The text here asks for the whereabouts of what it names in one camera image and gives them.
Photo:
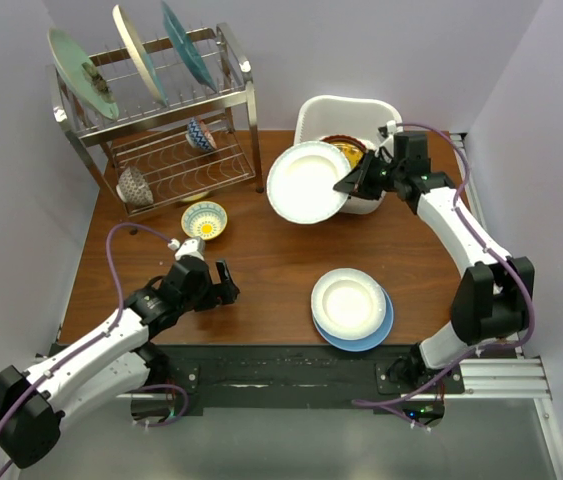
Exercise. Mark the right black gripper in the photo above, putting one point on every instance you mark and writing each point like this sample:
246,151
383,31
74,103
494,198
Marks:
358,181

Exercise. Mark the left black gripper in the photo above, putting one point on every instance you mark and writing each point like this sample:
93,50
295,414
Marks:
224,295

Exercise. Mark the yellow black patterned plate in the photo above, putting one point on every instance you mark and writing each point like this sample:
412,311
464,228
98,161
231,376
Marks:
353,153

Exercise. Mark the white scalloped plate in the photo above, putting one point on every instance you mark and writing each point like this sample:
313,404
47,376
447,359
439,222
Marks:
300,183
349,305

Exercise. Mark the blue plate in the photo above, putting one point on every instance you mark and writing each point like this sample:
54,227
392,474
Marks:
370,341

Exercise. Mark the red-brown fluted plate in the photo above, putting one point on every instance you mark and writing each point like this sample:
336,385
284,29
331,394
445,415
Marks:
340,139

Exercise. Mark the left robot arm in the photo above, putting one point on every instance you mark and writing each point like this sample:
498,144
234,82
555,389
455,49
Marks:
39,403

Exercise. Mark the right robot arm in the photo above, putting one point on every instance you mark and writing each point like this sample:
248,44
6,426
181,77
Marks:
492,308

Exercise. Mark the white plastic bin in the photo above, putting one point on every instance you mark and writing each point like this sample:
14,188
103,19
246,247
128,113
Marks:
326,115

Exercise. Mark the small teal patterned bowl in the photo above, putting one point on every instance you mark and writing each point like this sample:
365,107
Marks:
204,219

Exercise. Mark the grey patterned bowl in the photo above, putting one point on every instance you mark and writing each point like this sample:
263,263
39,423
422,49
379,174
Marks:
133,189

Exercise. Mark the blue zigzag patterned bowl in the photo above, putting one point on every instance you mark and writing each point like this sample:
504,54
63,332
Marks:
199,136

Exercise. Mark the steel two-tier dish rack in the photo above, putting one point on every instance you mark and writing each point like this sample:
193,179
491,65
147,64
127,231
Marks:
151,137

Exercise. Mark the dark teal plate in rack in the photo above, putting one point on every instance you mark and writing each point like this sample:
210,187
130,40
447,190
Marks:
186,49

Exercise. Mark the cream rimmed teal plate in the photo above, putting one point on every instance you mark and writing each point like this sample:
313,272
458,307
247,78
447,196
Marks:
138,54

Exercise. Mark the light green plate in rack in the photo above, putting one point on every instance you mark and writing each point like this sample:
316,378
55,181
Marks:
80,74

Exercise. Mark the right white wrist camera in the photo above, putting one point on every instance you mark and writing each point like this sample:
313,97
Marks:
387,133

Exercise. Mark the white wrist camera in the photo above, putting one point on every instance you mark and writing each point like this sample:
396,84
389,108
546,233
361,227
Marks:
191,247
387,133

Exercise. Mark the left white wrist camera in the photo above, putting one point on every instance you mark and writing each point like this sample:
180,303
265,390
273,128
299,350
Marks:
191,247

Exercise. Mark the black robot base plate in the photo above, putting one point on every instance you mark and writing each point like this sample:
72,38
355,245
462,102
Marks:
272,377

